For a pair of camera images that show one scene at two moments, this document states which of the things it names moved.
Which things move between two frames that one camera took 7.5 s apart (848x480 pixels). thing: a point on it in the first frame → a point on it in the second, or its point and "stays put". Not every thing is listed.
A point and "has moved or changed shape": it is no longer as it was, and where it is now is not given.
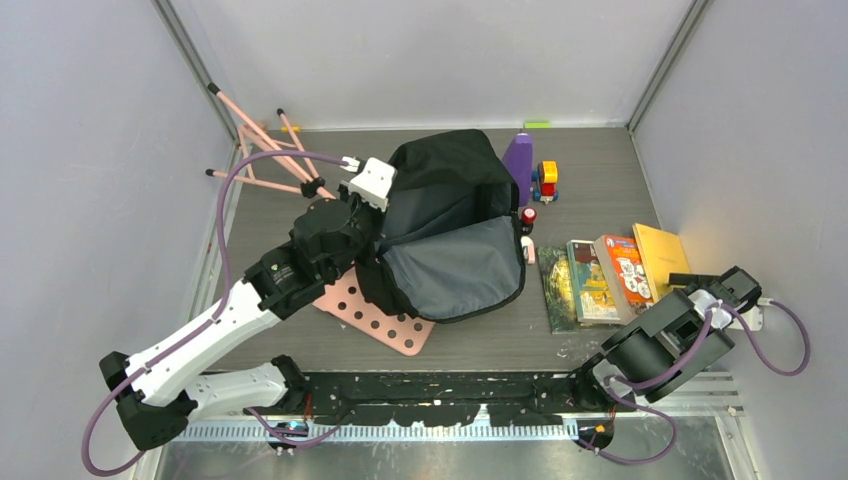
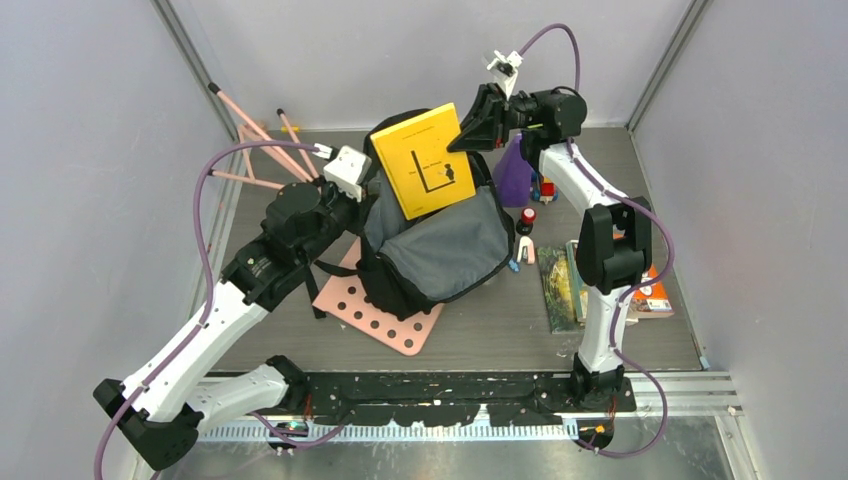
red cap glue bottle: x=528 y=216 stays put
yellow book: x=661 y=253 has moved or changed shape
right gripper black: x=695 y=279 → x=485 y=125
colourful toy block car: x=546 y=178 stays put
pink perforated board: x=346 y=300 stays put
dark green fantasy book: x=558 y=290 stays put
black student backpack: x=448 y=243 has moved or changed shape
